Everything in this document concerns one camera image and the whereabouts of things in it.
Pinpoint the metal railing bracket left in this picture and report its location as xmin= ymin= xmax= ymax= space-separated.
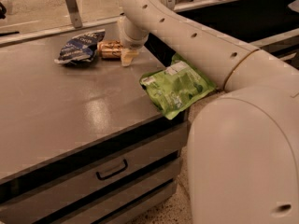
xmin=65 ymin=0 xmax=82 ymax=28

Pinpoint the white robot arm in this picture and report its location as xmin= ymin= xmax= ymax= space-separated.
xmin=121 ymin=0 xmax=299 ymax=224

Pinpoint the black drawer handle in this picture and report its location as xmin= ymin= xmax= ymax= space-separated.
xmin=95 ymin=159 xmax=128 ymax=181

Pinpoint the grey cabinet drawer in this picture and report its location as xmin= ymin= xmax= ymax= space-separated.
xmin=1 ymin=123 xmax=188 ymax=224

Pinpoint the orange drink can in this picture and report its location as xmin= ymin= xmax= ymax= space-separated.
xmin=97 ymin=40 xmax=122 ymax=59

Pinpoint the blue chip bag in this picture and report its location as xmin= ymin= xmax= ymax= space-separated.
xmin=54 ymin=29 xmax=106 ymax=65

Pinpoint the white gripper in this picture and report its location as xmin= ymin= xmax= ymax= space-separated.
xmin=118 ymin=16 xmax=149 ymax=67

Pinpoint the green snack bag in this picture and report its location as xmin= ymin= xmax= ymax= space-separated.
xmin=139 ymin=53 xmax=216 ymax=119

